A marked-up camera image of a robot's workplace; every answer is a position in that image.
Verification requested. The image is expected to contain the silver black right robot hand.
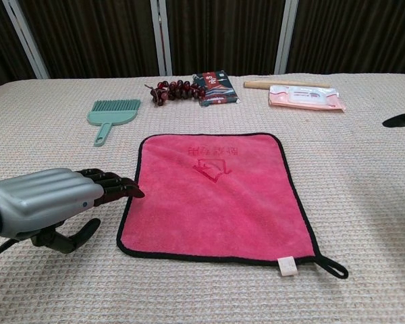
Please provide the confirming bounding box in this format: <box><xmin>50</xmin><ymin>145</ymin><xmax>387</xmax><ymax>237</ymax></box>
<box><xmin>382</xmin><ymin>113</ymin><xmax>405</xmax><ymax>133</ymax></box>

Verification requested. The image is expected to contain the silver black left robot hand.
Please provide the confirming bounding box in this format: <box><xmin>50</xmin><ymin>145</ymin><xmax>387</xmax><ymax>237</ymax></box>
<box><xmin>0</xmin><ymin>167</ymin><xmax>146</xmax><ymax>254</ymax></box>

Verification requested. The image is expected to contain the pink cloth with black edge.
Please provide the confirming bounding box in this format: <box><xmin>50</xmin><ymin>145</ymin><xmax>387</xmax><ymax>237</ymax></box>
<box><xmin>116</xmin><ymin>132</ymin><xmax>350</xmax><ymax>279</ymax></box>

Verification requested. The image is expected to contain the pink wet wipes pack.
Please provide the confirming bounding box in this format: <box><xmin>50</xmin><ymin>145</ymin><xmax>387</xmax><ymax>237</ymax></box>
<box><xmin>268</xmin><ymin>84</ymin><xmax>347</xmax><ymax>113</ymax></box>

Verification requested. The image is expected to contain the teal hand brush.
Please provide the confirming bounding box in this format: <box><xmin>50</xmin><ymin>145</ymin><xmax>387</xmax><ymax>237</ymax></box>
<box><xmin>86</xmin><ymin>99</ymin><xmax>140</xmax><ymax>147</ymax></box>

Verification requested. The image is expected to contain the dark printed packet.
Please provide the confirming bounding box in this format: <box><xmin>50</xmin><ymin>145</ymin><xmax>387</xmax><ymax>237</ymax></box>
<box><xmin>192</xmin><ymin>70</ymin><xmax>241</xmax><ymax>107</ymax></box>

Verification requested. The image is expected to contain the beige woven tablecloth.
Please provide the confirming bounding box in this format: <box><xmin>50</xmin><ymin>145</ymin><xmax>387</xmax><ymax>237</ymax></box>
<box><xmin>0</xmin><ymin>72</ymin><xmax>405</xmax><ymax>324</ymax></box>

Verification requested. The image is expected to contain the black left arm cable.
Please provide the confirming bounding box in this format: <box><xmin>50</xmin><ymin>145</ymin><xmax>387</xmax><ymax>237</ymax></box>
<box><xmin>0</xmin><ymin>238</ymin><xmax>18</xmax><ymax>263</ymax></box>

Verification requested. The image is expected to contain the white partition post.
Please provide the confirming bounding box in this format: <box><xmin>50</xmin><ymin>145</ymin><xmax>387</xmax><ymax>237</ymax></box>
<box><xmin>150</xmin><ymin>0</ymin><xmax>173</xmax><ymax>76</ymax></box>
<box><xmin>1</xmin><ymin>0</ymin><xmax>51</xmax><ymax>79</ymax></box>
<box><xmin>274</xmin><ymin>0</ymin><xmax>300</xmax><ymax>75</ymax></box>

